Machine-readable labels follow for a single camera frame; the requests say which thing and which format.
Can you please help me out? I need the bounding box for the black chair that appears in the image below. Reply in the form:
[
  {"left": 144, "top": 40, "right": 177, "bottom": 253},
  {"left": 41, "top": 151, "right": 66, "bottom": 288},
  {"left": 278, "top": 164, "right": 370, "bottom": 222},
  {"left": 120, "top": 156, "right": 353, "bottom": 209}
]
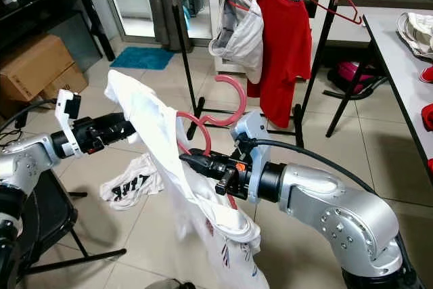
[{"left": 14, "top": 167, "right": 128, "bottom": 276}]

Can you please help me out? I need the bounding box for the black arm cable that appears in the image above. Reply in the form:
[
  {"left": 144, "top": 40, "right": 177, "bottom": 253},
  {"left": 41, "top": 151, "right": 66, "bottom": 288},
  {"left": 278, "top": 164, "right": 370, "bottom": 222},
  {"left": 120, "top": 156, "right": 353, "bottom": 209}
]
[
  {"left": 0, "top": 97, "right": 60, "bottom": 131},
  {"left": 249, "top": 137, "right": 380, "bottom": 195}
]

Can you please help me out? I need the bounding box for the light grey jacket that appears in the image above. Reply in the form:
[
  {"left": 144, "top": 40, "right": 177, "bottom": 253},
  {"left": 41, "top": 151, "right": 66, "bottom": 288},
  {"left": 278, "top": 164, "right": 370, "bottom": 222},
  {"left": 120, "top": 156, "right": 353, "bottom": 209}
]
[{"left": 208, "top": 0, "right": 265, "bottom": 83}]

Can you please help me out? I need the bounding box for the pink bag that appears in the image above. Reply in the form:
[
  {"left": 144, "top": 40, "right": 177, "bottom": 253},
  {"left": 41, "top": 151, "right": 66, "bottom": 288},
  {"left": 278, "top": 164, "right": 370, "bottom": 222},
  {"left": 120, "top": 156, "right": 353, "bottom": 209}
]
[{"left": 338, "top": 61, "right": 376, "bottom": 90}]

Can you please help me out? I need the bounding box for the black table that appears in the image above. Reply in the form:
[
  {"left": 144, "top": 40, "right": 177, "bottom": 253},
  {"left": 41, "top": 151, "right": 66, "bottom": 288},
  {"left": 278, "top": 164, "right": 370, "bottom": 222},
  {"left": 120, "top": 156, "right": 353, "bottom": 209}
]
[{"left": 0, "top": 0, "right": 116, "bottom": 63}]

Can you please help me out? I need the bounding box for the large brown cardboard box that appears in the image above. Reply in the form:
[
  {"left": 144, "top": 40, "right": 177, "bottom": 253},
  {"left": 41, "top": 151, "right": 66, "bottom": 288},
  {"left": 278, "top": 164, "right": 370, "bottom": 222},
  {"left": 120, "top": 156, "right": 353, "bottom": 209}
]
[{"left": 0, "top": 33, "right": 75, "bottom": 100}]

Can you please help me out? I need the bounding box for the red t-shirt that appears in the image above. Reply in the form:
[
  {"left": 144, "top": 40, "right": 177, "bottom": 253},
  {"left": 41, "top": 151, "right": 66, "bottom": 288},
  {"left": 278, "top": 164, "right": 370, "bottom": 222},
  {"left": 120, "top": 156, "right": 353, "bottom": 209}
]
[
  {"left": 421, "top": 66, "right": 433, "bottom": 131},
  {"left": 247, "top": 0, "right": 312, "bottom": 129}
]

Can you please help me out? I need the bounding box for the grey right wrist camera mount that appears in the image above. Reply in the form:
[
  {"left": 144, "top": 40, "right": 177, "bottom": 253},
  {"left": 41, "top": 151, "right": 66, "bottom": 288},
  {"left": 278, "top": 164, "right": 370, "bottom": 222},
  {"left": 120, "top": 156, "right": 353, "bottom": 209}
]
[{"left": 230, "top": 110, "right": 271, "bottom": 203}]

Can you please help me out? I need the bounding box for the small printed cardboard box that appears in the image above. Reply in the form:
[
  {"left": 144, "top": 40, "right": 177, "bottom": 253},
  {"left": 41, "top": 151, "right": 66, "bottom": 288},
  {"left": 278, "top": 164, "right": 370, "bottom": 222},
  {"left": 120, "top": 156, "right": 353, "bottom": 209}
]
[{"left": 41, "top": 64, "right": 89, "bottom": 100}]

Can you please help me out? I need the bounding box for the grey curtain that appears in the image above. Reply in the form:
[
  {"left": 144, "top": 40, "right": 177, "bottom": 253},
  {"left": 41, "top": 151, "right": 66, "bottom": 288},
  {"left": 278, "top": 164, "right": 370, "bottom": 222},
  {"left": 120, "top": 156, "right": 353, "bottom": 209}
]
[{"left": 142, "top": 0, "right": 180, "bottom": 49}]

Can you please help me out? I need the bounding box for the teal floor mat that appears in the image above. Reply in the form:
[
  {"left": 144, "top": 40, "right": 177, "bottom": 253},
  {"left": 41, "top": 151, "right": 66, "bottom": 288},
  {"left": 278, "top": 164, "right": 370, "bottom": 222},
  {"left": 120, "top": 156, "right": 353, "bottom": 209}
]
[{"left": 110, "top": 47, "right": 175, "bottom": 70}]

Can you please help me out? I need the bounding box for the black clothes rack pole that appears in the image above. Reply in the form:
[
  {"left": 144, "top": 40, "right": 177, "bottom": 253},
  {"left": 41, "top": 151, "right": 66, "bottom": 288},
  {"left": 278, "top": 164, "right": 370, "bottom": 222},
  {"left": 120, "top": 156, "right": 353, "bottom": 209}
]
[
  {"left": 294, "top": 0, "right": 346, "bottom": 148},
  {"left": 159, "top": 0, "right": 207, "bottom": 120}
]

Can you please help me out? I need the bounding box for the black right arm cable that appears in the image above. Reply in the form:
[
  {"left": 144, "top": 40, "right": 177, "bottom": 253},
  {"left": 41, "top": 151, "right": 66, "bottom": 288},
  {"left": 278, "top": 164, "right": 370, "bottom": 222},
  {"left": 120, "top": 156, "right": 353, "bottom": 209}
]
[{"left": 249, "top": 137, "right": 380, "bottom": 195}]

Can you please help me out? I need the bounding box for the red plastic hanger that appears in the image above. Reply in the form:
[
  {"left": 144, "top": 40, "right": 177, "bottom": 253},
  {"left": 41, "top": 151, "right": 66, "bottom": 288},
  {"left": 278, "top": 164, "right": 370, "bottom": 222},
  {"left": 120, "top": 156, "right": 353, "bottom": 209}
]
[{"left": 176, "top": 74, "right": 248, "bottom": 212}]

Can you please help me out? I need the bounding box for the white t-shirt coloured print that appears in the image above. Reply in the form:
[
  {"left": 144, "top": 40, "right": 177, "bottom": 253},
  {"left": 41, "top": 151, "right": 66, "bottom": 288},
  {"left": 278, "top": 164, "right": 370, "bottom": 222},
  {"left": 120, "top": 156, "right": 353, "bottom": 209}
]
[{"left": 105, "top": 69, "right": 271, "bottom": 289}]

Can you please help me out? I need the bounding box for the white t-shirt black print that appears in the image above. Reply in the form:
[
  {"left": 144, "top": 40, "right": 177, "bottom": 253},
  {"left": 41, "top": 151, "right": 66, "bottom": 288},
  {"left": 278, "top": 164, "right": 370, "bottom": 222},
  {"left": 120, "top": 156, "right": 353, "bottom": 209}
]
[{"left": 100, "top": 152, "right": 156, "bottom": 210}]

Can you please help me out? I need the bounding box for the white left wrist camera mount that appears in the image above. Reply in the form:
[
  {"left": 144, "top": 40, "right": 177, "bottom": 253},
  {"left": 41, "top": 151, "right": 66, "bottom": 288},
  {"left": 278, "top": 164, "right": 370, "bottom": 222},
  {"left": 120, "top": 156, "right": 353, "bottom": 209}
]
[{"left": 55, "top": 89, "right": 83, "bottom": 158}]

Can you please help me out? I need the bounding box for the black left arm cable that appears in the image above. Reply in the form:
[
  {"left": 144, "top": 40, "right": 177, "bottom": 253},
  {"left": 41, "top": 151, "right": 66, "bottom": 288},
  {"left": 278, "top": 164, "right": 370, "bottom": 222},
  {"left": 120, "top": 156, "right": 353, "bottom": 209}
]
[{"left": 0, "top": 97, "right": 60, "bottom": 131}]

